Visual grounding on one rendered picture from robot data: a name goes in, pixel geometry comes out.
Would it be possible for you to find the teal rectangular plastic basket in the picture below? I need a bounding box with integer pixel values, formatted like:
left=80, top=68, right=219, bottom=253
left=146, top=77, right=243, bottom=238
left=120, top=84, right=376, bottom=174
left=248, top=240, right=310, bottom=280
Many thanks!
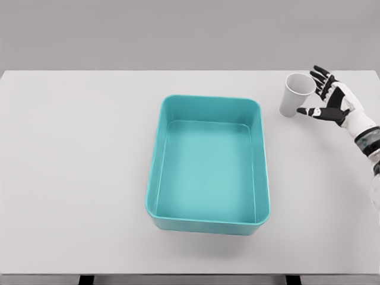
left=144, top=94, right=272, bottom=236

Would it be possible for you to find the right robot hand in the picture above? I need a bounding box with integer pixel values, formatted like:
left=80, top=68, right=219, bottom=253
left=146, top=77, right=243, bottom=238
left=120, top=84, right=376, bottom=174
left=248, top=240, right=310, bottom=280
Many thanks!
left=296, top=65, right=365, bottom=129

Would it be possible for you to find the white paper cup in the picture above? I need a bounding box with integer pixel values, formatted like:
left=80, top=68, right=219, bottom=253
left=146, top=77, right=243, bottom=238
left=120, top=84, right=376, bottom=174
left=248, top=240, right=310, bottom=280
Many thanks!
left=278, top=72, right=317, bottom=119

